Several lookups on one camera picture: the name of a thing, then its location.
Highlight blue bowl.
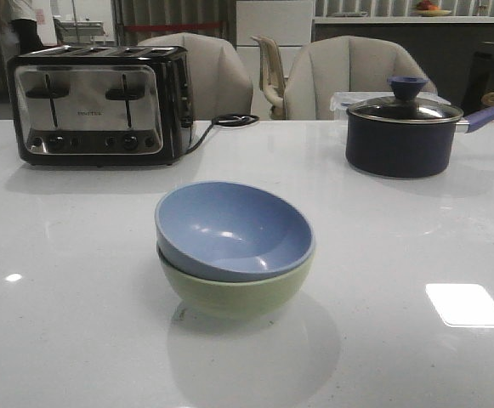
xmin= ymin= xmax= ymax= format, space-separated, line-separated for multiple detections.
xmin=155 ymin=181 xmax=315 ymax=282

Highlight green bowl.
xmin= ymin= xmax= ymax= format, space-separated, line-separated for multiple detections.
xmin=156 ymin=249 xmax=315 ymax=320

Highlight beige upholstered chair left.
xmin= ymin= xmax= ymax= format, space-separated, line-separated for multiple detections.
xmin=140 ymin=32 xmax=253 ymax=120

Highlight beige upholstered chair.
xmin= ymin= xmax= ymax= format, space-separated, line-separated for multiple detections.
xmin=284 ymin=36 xmax=427 ymax=120
xmin=140 ymin=32 xmax=253 ymax=120

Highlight cream plastic chair background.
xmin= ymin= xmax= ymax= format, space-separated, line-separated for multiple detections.
xmin=251 ymin=36 xmax=287 ymax=120

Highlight clear plastic food container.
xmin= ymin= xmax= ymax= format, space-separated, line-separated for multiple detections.
xmin=330 ymin=90 xmax=451 ymax=122

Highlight dark blue saucepan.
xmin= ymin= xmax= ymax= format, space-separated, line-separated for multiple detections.
xmin=345 ymin=106 xmax=494 ymax=179

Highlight beige upholstered chair right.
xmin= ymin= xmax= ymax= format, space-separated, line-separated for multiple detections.
xmin=284 ymin=36 xmax=427 ymax=120

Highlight glass pot lid blue knob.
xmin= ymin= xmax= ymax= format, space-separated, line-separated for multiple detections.
xmin=347 ymin=76 xmax=463 ymax=124

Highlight white drawer cabinet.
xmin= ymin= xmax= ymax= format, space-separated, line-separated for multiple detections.
xmin=236 ymin=1 xmax=315 ymax=120

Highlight black chrome four-slot toaster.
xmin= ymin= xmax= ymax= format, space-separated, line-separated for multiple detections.
xmin=7 ymin=45 xmax=195 ymax=166

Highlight fruit bowl on counter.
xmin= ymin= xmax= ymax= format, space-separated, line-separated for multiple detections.
xmin=413 ymin=0 xmax=451 ymax=17

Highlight person in background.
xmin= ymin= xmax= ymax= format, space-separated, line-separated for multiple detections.
xmin=9 ymin=0 xmax=44 ymax=54

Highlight black toaster power cord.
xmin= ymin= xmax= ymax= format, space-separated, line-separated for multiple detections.
xmin=185 ymin=114 xmax=261 ymax=154

